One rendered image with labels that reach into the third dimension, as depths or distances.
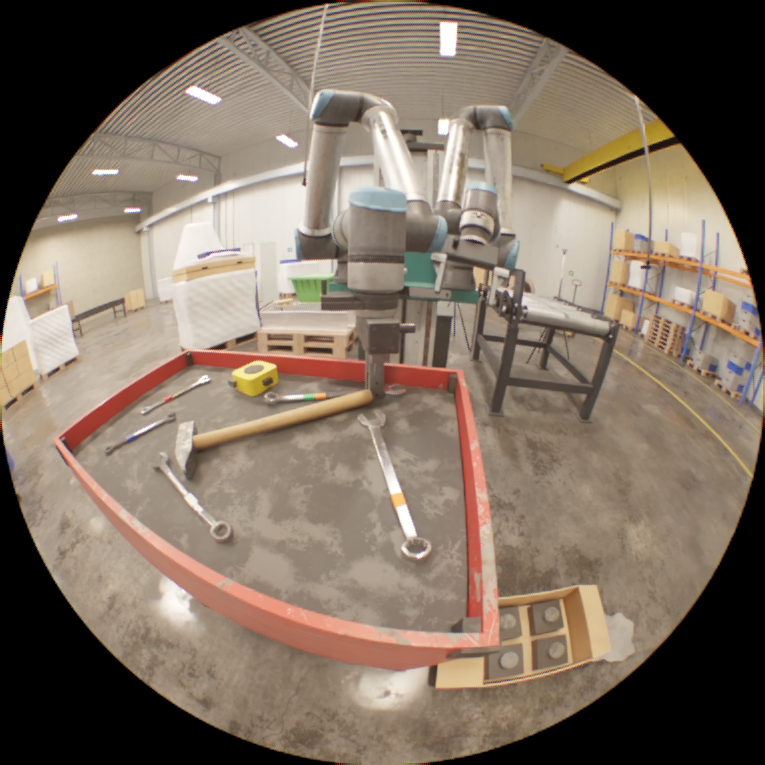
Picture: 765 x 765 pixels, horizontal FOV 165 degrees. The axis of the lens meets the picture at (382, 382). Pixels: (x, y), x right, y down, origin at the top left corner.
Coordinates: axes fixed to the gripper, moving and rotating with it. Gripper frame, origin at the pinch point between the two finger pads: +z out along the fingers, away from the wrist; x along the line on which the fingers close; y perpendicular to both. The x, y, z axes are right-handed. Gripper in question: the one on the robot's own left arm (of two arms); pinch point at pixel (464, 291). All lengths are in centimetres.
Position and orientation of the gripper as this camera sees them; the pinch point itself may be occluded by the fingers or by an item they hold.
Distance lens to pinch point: 67.9
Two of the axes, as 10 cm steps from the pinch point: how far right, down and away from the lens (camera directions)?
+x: 9.5, 2.5, -1.9
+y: -2.0, 0.4, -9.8
